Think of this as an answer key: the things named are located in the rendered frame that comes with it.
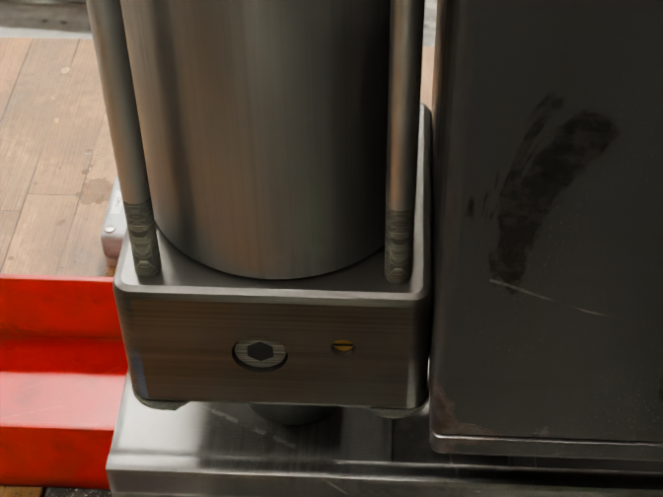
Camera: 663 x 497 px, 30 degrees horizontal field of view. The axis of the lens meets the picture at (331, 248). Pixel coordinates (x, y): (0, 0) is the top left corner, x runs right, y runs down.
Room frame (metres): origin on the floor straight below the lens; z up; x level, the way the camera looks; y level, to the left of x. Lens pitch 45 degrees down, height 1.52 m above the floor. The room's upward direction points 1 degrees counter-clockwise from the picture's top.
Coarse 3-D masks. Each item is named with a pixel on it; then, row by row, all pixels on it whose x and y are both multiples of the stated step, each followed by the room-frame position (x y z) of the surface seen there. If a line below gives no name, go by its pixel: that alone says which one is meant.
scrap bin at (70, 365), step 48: (0, 288) 0.54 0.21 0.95; (48, 288) 0.54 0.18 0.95; (96, 288) 0.54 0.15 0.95; (0, 336) 0.54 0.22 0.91; (48, 336) 0.54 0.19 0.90; (96, 336) 0.54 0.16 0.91; (0, 384) 0.50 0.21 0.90; (48, 384) 0.50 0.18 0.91; (96, 384) 0.50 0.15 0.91; (0, 432) 0.43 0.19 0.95; (48, 432) 0.43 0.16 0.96; (96, 432) 0.42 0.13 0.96; (0, 480) 0.43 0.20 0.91; (48, 480) 0.43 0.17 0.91; (96, 480) 0.42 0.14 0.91
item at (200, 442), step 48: (144, 432) 0.26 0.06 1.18; (192, 432) 0.26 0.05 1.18; (240, 432) 0.25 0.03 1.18; (288, 432) 0.25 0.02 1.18; (336, 432) 0.25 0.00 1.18; (384, 432) 0.25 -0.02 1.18; (144, 480) 0.24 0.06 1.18; (192, 480) 0.24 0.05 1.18; (240, 480) 0.24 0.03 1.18; (288, 480) 0.24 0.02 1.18; (336, 480) 0.23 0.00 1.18; (384, 480) 0.23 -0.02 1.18; (432, 480) 0.23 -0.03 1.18; (480, 480) 0.23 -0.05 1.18; (528, 480) 0.23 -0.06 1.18; (576, 480) 0.23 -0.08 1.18; (624, 480) 0.23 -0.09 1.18
